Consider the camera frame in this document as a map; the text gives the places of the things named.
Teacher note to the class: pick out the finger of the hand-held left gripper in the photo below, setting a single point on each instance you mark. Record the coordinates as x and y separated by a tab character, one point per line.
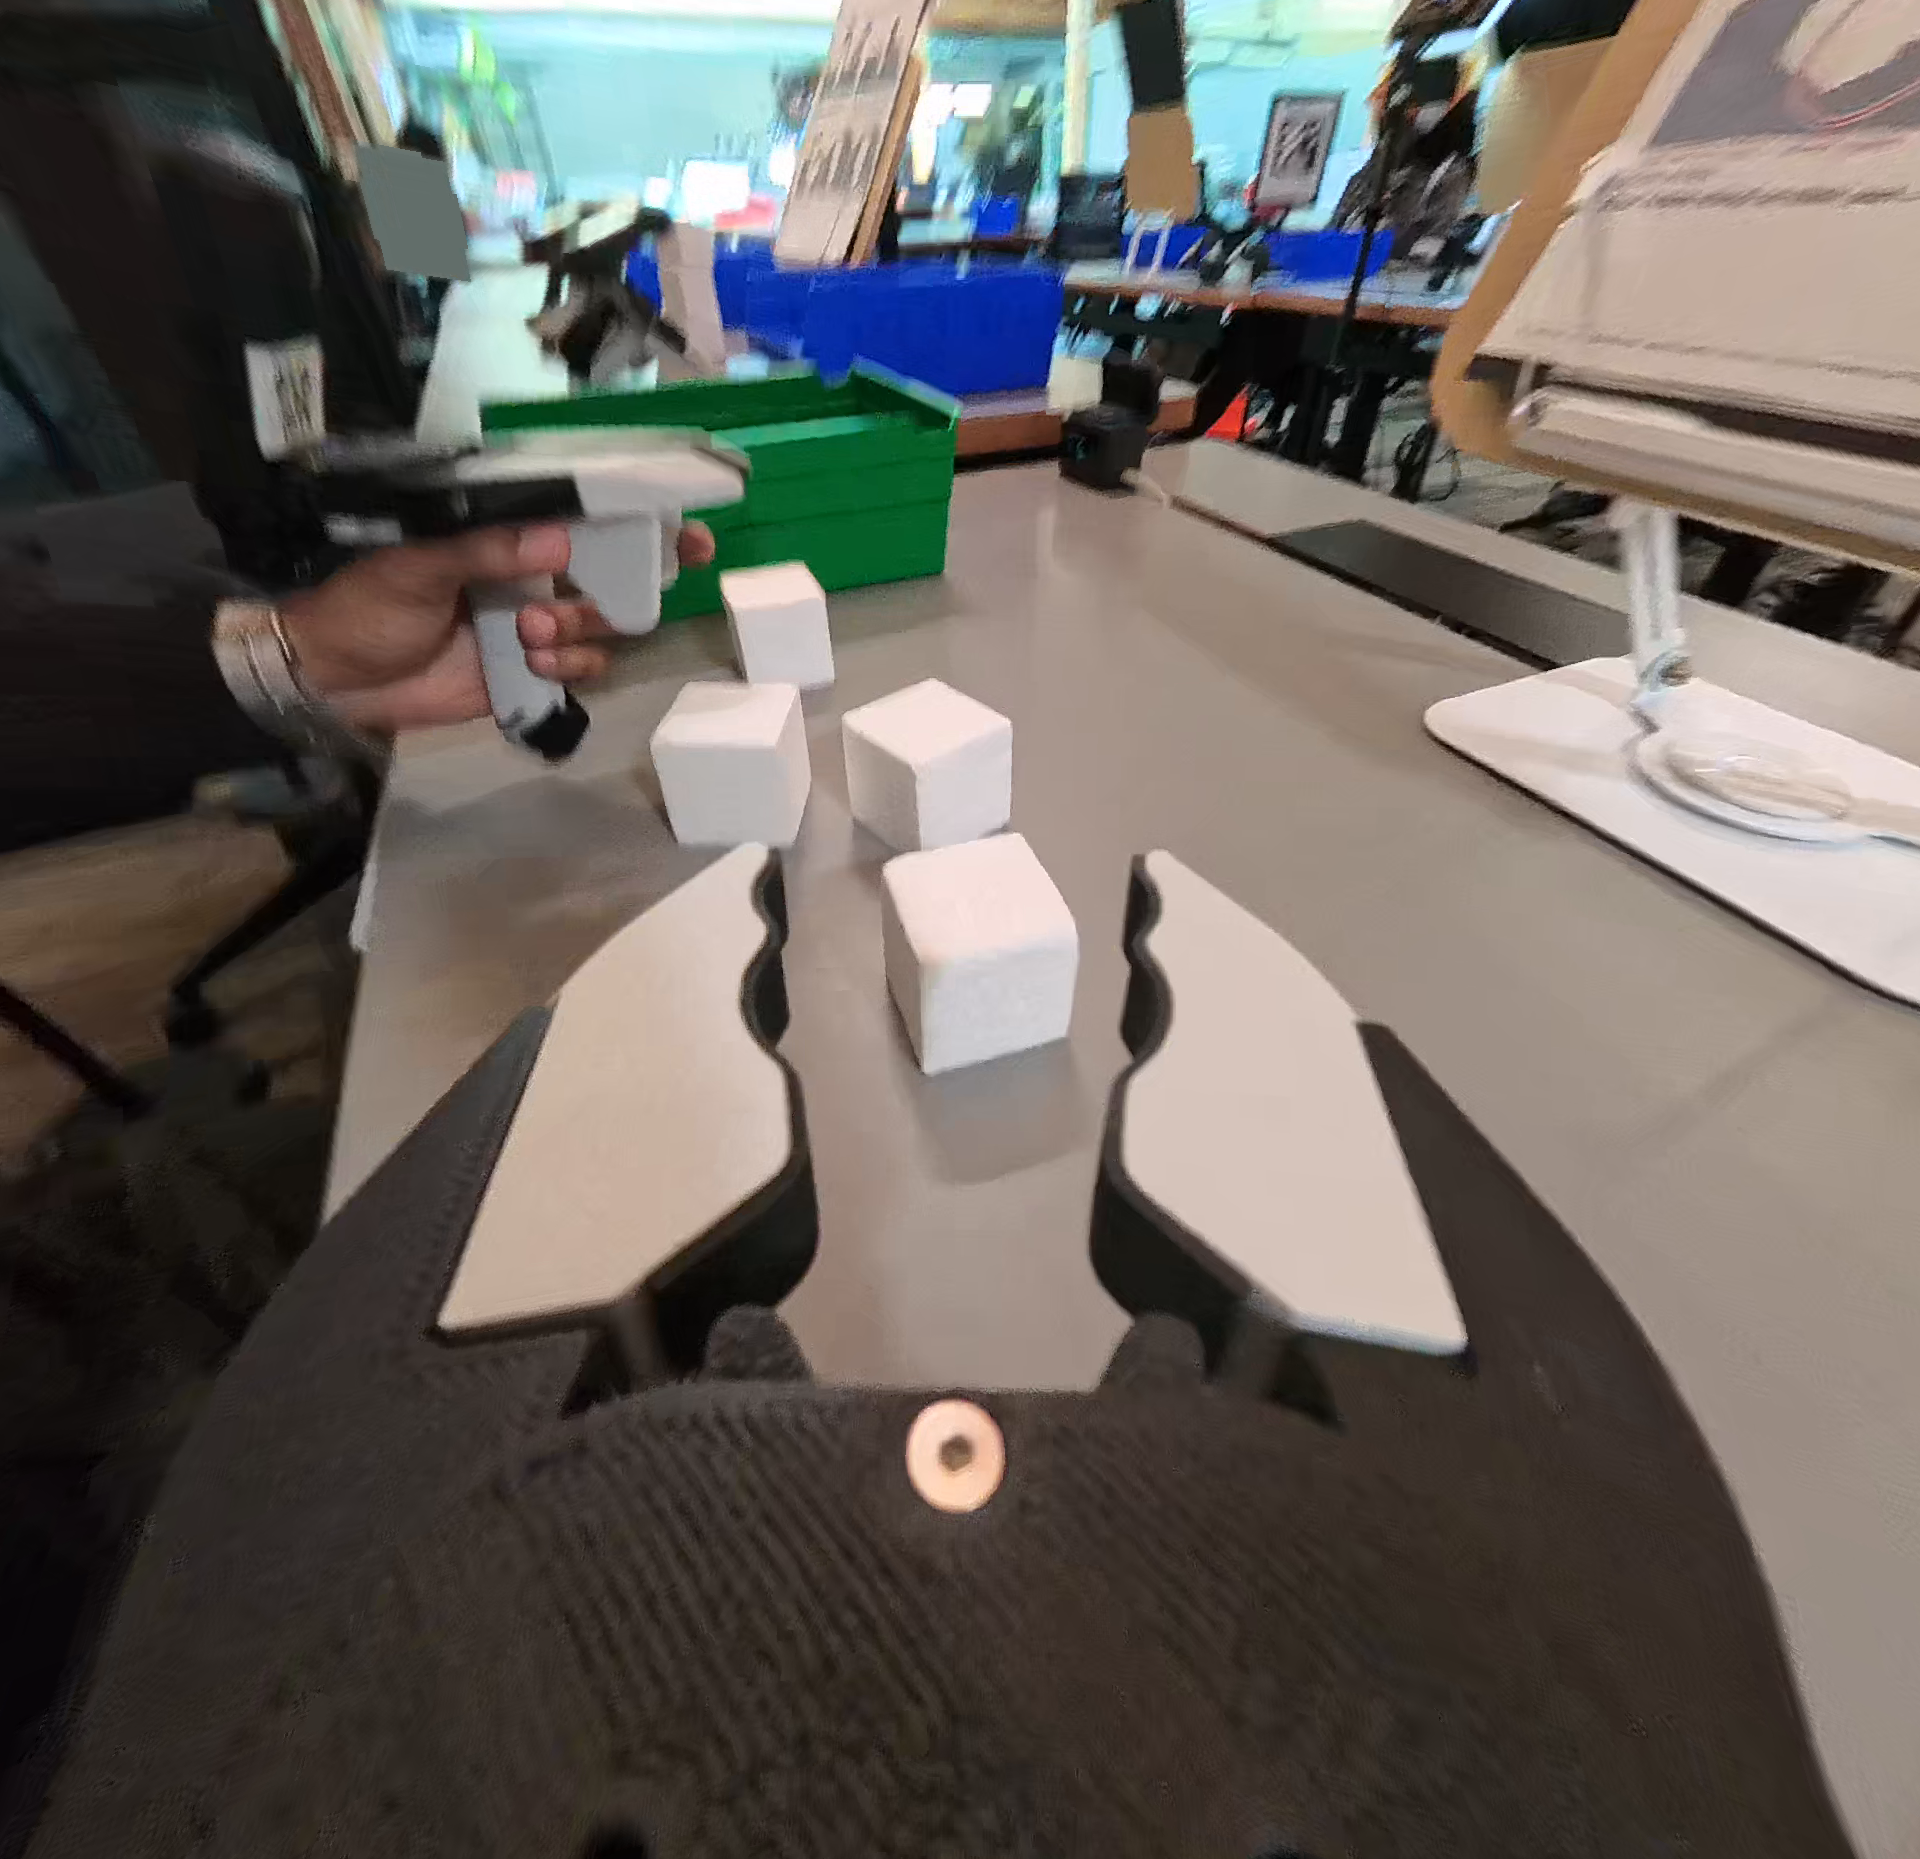
661	471

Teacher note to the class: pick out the printed instruction sheet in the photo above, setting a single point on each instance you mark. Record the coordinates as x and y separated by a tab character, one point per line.
1770	239

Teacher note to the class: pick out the person's black sweater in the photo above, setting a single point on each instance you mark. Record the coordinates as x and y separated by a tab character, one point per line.
91	389

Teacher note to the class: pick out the white foam cube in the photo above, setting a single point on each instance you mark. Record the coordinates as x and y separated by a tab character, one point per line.
730	770
923	763
984	958
777	630

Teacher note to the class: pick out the person's left hand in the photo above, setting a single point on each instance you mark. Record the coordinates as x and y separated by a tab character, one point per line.
391	636

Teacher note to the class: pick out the person's left forearm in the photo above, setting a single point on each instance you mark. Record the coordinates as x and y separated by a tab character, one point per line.
104	688

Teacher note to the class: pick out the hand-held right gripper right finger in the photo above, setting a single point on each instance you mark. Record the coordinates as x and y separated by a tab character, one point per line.
1275	1137

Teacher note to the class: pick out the black chair base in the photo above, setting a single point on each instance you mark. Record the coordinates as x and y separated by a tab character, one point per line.
325	839

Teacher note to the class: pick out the black device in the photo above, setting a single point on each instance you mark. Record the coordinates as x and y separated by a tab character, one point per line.
1106	441

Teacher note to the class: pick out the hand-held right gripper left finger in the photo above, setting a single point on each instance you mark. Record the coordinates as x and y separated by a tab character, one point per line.
632	1137

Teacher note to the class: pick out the black and white poster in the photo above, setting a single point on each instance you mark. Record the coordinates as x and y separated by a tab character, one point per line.
1297	149

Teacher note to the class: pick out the cardboard board with prints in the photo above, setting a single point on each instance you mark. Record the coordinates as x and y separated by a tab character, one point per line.
848	119

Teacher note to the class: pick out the row of blue bins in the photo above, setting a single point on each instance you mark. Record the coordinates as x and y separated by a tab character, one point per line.
929	329

